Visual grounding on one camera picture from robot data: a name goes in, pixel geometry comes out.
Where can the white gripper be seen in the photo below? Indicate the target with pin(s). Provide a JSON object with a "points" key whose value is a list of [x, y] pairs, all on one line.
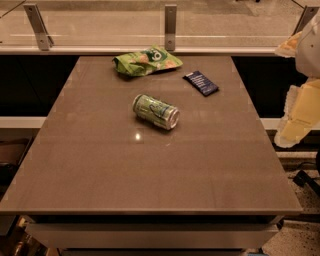
{"points": [[310, 55]]}

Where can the green soda can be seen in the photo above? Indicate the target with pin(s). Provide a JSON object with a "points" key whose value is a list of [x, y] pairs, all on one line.
{"points": [[157, 112]]}

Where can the dark blue snack bar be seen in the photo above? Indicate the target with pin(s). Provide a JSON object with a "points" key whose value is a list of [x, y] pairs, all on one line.
{"points": [[200, 82]]}

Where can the green snack bag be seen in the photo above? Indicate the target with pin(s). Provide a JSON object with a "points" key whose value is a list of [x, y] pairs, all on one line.
{"points": [[151, 60]]}

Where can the glass barrier panel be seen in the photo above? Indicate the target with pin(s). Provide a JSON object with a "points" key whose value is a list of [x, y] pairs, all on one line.
{"points": [[124, 23]]}

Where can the right metal bracket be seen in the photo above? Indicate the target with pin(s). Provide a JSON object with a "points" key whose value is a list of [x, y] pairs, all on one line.
{"points": [[308, 13]]}

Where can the metal bracket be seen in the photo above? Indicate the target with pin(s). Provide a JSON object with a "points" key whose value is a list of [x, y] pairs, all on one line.
{"points": [[43, 39], [170, 26], [308, 13]]}

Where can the middle metal bracket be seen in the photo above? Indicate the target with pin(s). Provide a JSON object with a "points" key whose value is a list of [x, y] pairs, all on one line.
{"points": [[170, 26]]}

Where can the left metal bracket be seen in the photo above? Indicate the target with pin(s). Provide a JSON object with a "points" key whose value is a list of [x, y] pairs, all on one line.
{"points": [[43, 39]]}

